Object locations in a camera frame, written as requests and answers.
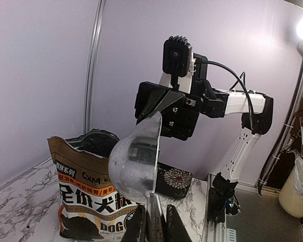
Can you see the front aluminium rail base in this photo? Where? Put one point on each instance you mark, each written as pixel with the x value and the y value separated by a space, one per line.
pixel 217 227

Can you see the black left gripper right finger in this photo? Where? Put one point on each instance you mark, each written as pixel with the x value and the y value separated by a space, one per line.
pixel 175 229

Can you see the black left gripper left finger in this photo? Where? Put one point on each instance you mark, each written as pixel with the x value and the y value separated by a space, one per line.
pixel 137 227

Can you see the brown dog food bag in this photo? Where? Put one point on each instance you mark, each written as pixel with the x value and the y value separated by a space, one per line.
pixel 90 208

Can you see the black floral square plate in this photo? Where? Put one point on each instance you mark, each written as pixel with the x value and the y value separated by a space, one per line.
pixel 173 182

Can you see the right aluminium frame post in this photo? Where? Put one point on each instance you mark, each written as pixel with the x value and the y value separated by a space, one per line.
pixel 91 63

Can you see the metal food scoop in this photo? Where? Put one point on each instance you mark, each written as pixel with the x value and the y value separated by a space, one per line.
pixel 133 166

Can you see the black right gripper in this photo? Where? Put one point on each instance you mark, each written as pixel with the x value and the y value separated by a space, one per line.
pixel 179 110

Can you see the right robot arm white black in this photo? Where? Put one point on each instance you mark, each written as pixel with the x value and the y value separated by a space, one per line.
pixel 256 111

